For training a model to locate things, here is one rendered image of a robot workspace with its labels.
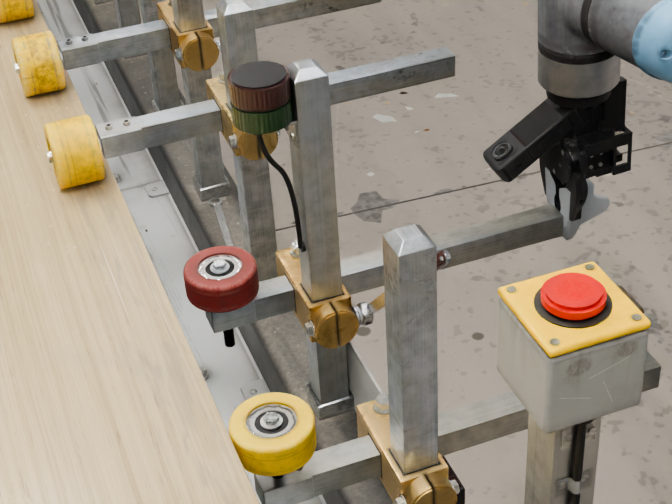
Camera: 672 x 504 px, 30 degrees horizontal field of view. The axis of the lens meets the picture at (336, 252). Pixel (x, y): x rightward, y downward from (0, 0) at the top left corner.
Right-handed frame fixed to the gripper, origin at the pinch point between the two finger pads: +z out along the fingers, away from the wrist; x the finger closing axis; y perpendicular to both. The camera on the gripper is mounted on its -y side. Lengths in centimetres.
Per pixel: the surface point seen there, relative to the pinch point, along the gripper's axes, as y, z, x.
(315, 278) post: -32.6, -9.1, -6.2
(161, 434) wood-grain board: -53, -10, -23
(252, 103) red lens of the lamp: -36.5, -32.3, -7.2
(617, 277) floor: 58, 85, 81
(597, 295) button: -28, -42, -57
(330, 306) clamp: -31.7, -5.9, -7.6
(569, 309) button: -30, -42, -57
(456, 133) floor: 52, 85, 152
